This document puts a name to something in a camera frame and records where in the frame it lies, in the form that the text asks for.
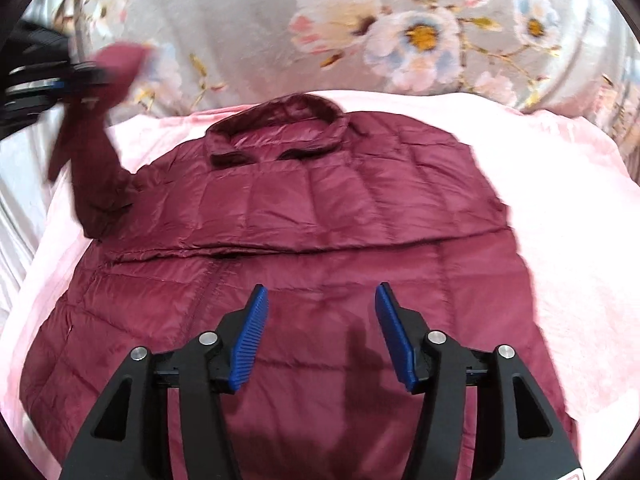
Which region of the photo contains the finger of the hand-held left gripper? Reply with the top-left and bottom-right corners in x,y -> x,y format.
54,59 -> 117,98

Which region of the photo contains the pink blanket with white bows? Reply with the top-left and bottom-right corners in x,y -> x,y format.
0,89 -> 640,480

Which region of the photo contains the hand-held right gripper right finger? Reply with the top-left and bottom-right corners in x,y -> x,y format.
375,282 -> 583,480

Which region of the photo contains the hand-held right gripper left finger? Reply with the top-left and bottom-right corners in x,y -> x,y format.
59,284 -> 271,480

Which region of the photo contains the grey floral quilt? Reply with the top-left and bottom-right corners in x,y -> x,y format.
20,0 -> 640,161

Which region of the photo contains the white satin bed sheet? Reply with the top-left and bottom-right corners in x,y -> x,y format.
0,0 -> 101,326

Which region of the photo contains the maroon puffer jacket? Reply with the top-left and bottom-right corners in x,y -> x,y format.
20,42 -> 582,480

